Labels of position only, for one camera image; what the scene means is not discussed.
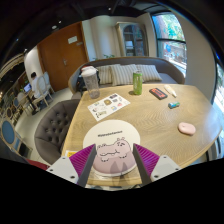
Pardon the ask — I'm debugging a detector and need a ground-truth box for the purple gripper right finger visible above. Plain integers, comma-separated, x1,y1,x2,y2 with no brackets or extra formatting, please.
132,143,184,186

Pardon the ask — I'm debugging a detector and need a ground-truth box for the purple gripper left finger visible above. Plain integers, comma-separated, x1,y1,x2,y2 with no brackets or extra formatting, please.
46,143,98,188

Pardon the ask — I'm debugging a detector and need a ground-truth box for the round cartoon mouse pad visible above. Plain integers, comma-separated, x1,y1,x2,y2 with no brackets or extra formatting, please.
83,120,140,177

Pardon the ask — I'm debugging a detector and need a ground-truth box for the pink computer mouse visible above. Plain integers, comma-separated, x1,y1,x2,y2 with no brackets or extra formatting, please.
178,122,196,135

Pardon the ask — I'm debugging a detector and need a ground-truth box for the grey tufted chair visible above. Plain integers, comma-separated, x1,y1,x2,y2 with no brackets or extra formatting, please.
34,99,79,165

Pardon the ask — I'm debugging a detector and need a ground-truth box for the sticker sheet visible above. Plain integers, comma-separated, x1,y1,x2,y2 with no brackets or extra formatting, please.
88,93,130,121

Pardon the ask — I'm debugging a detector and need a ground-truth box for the small teal eraser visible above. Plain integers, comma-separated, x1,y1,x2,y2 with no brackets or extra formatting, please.
168,102,180,109

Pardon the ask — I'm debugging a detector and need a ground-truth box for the cream white tube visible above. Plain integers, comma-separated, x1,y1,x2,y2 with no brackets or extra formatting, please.
164,84,177,98

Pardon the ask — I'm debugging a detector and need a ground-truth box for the blue backed chair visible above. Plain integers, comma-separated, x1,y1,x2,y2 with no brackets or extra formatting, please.
1,119,21,152

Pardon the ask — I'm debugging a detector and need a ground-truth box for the seated person in white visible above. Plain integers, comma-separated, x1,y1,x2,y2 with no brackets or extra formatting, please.
31,72,40,99

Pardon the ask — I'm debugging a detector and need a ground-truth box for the striped cushion right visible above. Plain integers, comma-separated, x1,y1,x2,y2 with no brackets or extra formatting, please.
136,64,162,82

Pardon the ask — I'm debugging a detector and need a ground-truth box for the striped cushion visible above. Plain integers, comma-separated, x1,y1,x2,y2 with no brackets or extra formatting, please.
97,65,112,84
110,64,137,86
136,64,162,82

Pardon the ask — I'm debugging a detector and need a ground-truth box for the striped cushion left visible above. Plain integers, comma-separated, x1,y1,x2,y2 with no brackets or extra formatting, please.
97,65,112,84

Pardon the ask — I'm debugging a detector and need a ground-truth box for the striped cushion middle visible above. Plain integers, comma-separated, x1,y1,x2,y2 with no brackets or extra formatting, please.
110,64,137,86

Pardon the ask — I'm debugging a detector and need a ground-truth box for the grey sofa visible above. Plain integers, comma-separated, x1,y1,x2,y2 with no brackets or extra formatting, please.
68,57,185,94

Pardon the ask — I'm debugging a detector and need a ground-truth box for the wooden door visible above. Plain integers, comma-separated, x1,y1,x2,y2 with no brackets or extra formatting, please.
37,22,88,91

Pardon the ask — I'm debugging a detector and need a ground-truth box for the glass display cabinet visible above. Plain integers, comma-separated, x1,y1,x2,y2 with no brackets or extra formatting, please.
115,22,149,57

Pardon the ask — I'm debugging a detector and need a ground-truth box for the window with black frame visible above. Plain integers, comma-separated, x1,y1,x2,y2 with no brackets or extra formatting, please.
152,13,187,75

